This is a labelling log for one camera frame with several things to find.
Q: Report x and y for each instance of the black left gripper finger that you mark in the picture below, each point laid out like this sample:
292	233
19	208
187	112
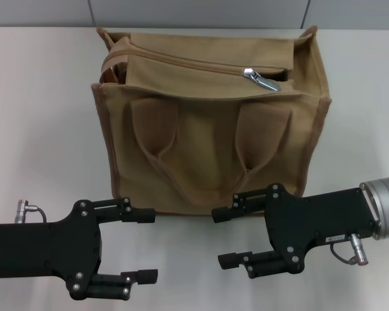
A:
146	276

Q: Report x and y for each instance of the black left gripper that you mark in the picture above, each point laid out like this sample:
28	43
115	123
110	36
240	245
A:
45	249

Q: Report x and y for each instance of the khaki canvas food bag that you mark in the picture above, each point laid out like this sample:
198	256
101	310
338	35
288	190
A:
197	136

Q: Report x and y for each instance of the silver metal zipper pull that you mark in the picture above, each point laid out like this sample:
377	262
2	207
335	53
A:
262	81

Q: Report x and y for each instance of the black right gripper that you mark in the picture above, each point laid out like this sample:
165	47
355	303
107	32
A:
317	220

